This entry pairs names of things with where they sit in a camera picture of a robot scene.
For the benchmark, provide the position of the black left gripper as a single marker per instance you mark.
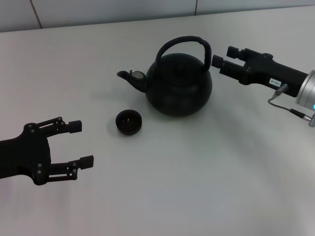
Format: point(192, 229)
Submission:
point(27, 157)

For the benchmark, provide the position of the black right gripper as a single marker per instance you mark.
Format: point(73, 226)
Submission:
point(268, 71)

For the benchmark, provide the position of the black round teapot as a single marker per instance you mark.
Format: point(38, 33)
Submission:
point(177, 88)

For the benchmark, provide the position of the small black teacup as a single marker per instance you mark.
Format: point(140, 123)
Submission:
point(129, 123)

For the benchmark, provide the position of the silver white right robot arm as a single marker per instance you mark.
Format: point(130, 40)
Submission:
point(307, 91)

